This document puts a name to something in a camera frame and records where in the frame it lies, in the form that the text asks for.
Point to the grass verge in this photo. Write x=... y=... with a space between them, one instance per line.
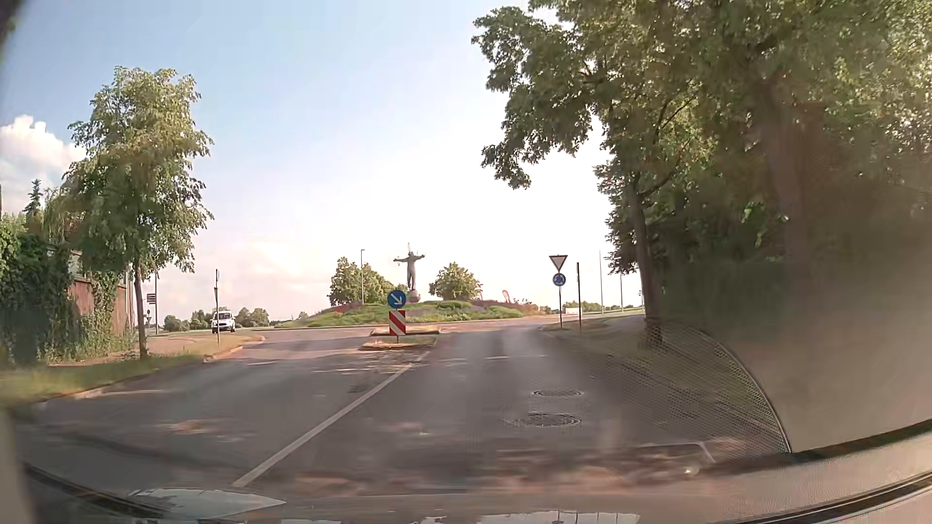
x=604 y=335
x=87 y=371

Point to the ivy covered brick wall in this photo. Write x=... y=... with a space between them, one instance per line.
x=51 y=298

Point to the road markings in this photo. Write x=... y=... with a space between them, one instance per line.
x=329 y=422

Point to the large dark tree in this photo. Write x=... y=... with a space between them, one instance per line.
x=699 y=131

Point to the blue arrow sign with striped board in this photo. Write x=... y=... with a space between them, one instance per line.
x=397 y=313

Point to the kerbed traffic island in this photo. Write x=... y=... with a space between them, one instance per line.
x=402 y=340

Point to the car's own bonnet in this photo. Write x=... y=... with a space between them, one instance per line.
x=466 y=506

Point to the row of distant trees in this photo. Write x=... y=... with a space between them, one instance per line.
x=218 y=318

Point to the statue with outstretched arms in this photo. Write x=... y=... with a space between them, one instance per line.
x=411 y=271

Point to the thin pole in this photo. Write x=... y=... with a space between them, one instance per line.
x=601 y=282
x=216 y=306

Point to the grey asphalt road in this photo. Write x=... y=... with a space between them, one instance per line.
x=451 y=407

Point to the road sign on post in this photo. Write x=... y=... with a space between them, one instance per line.
x=151 y=302

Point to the grassy roundabout island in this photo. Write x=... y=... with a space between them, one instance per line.
x=415 y=314

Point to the lamp post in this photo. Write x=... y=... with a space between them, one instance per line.
x=361 y=276

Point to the triangular and round blue sign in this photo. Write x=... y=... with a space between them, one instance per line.
x=558 y=273

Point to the slender green tree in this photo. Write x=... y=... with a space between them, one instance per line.
x=135 y=182

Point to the round green tree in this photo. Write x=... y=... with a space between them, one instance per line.
x=357 y=284
x=455 y=282

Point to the white car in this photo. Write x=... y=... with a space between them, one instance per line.
x=223 y=321

